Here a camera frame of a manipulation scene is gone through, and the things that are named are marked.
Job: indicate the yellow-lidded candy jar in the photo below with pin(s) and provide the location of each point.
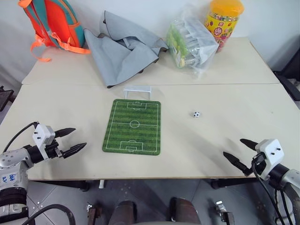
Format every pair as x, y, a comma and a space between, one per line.
222, 23

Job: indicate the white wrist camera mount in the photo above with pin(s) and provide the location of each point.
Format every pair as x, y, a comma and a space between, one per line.
270, 150
42, 137

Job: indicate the grey cloth bag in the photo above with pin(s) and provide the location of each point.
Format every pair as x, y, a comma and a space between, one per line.
122, 58

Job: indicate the black table frame bar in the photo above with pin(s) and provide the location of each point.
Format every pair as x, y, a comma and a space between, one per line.
234, 182

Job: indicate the tiny soccer ball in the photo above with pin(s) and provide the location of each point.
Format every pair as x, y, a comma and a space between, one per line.
196, 114

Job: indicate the dark rounded shape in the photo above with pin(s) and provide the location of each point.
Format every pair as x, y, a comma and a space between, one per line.
184, 211
124, 213

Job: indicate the white table leg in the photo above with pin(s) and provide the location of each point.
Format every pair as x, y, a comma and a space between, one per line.
101, 184

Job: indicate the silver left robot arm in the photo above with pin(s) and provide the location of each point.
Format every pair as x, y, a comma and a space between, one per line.
11, 161

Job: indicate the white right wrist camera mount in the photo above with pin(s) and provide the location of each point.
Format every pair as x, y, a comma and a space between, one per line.
270, 150

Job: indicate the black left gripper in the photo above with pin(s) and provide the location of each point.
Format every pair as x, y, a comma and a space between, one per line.
52, 151

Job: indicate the metal bracket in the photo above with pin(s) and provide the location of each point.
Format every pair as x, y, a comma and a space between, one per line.
93, 214
225, 213

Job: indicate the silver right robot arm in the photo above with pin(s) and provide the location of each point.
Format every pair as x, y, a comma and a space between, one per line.
291, 185

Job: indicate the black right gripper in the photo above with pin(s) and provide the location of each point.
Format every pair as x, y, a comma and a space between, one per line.
259, 165

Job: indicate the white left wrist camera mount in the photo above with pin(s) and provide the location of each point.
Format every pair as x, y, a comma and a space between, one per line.
42, 137

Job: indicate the white miniature goal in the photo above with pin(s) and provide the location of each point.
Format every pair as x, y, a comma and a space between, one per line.
137, 89

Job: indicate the clear plastic bag of bottles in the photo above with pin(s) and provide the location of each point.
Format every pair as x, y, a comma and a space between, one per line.
191, 44

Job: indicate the black object beside table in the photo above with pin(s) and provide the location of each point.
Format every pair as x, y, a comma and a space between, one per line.
4, 97

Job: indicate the green soccer field mat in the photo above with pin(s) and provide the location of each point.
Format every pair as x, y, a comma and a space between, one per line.
132, 127

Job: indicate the black office chair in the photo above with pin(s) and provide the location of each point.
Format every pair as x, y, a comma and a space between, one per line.
289, 75

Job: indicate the orange and teal backpack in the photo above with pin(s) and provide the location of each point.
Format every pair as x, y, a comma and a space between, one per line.
56, 21

